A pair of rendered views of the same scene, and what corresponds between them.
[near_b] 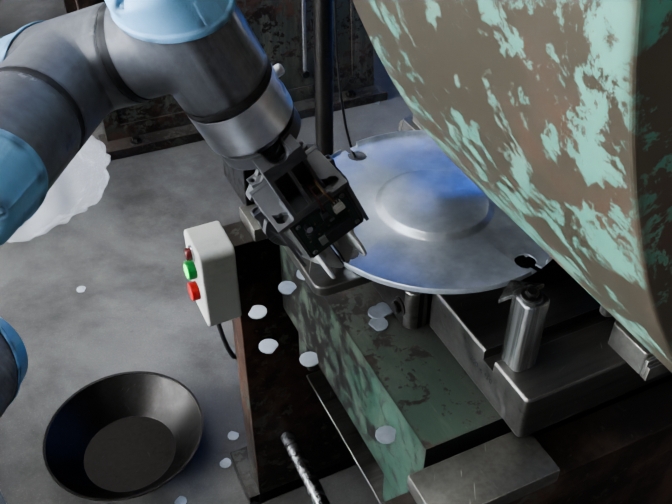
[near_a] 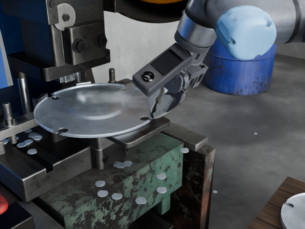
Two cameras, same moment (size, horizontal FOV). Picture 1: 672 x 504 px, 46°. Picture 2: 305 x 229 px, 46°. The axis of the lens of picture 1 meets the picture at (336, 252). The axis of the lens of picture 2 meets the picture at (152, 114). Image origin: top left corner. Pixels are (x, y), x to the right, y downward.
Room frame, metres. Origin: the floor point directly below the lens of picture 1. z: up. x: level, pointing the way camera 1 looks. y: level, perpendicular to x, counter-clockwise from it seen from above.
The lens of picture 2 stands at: (0.88, 0.65, 1.14)
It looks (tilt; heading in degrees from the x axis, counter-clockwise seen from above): 26 degrees down; 248
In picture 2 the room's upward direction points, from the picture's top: straight up
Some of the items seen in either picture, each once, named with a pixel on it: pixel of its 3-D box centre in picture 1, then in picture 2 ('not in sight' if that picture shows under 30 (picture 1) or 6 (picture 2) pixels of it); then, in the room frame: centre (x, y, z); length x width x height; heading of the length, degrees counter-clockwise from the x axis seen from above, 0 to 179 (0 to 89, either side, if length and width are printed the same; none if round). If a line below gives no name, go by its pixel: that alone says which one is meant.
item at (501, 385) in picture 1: (515, 247); (70, 129); (0.75, -0.22, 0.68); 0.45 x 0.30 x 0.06; 25
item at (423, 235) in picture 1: (434, 202); (97, 106); (0.70, -0.11, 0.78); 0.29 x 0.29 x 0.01
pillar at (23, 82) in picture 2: not in sight; (23, 87); (0.86, -0.24, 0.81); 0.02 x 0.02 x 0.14
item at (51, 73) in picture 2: not in sight; (61, 63); (0.76, -0.23, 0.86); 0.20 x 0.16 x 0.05; 25
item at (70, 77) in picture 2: not in sight; (66, 72); (0.75, -0.21, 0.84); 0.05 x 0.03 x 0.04; 25
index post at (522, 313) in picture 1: (525, 326); not in sight; (0.54, -0.18, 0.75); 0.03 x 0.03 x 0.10; 25
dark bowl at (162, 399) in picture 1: (127, 442); not in sight; (0.93, 0.40, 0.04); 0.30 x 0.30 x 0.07
